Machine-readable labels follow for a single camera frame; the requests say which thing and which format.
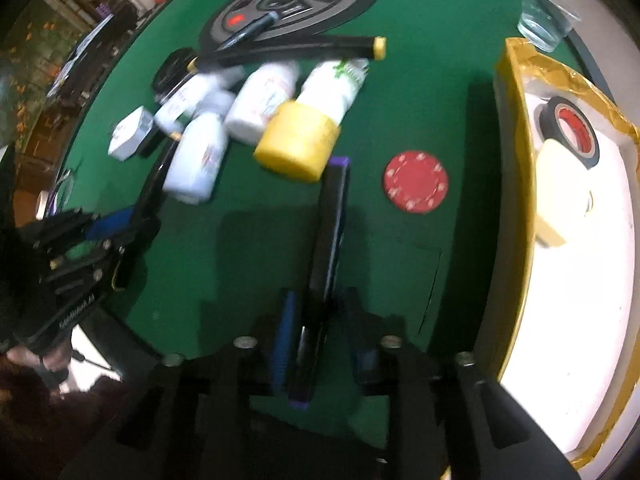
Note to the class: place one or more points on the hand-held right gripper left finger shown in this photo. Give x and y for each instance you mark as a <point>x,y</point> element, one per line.
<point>286,340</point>

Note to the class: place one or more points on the black pen with yellow end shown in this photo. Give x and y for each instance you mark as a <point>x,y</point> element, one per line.
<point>300,47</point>

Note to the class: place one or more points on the white pill bottle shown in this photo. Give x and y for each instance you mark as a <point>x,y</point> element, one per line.
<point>195,165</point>
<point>182,100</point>
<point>260,105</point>

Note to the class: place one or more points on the red poker chip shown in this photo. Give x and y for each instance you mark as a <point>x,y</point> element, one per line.
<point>416,181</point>

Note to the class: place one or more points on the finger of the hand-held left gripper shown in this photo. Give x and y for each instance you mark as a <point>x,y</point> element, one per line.
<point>107,224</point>
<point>131,252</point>

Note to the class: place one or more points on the white tray with yellow tape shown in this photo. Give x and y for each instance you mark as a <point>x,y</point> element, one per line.
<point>575,335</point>

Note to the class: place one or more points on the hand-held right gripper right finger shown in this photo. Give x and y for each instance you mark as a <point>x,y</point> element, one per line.
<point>367,360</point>

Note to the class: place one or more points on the black round lid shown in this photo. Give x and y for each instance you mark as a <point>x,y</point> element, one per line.
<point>170,72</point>

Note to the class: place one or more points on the person's left forearm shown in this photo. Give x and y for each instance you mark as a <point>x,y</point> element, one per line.
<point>50,420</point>

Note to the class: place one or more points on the black pen with purple caps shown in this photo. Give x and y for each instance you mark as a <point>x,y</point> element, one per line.
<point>327,240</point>

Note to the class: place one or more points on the pale yellow round lid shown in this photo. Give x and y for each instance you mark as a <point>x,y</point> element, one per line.
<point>560,195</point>

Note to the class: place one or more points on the dark side table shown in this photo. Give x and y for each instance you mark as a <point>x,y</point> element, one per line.
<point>90,50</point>

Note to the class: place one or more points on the person's left hand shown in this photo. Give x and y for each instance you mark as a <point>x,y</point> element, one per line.
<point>42,356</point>

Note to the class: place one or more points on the small white box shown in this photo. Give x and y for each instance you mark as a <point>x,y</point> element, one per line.
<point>127,135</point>

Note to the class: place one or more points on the yellow cap white bottle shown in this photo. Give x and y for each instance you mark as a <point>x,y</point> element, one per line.
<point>300,140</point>

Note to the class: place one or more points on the black tape roll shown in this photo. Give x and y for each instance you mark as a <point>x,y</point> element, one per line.
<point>550,110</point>

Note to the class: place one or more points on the dark blue pen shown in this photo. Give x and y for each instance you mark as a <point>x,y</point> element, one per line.
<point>250,29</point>

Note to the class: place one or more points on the clear plastic cup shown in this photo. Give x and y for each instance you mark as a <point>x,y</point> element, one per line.
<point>542,25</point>

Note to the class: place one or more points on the thin black pen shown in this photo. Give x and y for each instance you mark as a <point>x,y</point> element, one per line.
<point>152,190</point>

